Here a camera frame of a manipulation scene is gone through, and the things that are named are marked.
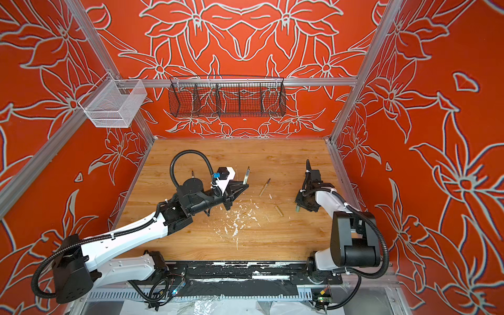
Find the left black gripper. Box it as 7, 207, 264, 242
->
190, 180, 248, 215

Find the light green pen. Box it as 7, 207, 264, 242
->
243, 167, 250, 185

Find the tan pen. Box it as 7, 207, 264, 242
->
259, 178, 271, 197

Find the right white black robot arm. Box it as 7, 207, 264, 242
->
295, 161, 390, 280

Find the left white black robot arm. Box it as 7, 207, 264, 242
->
48, 167, 249, 304

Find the tan pen cap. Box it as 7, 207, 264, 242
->
274, 206, 284, 217

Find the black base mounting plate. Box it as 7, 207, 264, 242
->
133, 260, 343, 286

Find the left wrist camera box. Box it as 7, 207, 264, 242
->
211, 167, 236, 195

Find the black wire mesh basket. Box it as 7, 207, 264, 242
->
168, 76, 287, 118

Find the left black corrugated cable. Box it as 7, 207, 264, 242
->
31, 149, 215, 300

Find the white wire mesh basket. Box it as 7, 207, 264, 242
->
78, 79, 147, 128

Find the grey slotted cable duct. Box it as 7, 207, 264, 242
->
85, 287, 314, 303

